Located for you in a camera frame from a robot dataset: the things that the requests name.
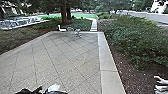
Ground green framed glass door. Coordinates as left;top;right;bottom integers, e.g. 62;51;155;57
153;75;168;93

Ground grey metal outdoor chair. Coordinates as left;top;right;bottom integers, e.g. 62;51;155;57
70;26;84;39

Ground pale stone path curb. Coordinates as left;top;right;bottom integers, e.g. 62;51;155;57
97;31;127;94

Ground large dark tree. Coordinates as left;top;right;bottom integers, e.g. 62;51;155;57
19;0;98;26

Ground low green hedge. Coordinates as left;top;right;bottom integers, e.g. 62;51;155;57
0;17;93;54

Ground green garden shrubs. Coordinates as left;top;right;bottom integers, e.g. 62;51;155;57
98;13;168;69

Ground white background building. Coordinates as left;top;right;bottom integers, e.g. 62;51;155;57
149;0;168;15

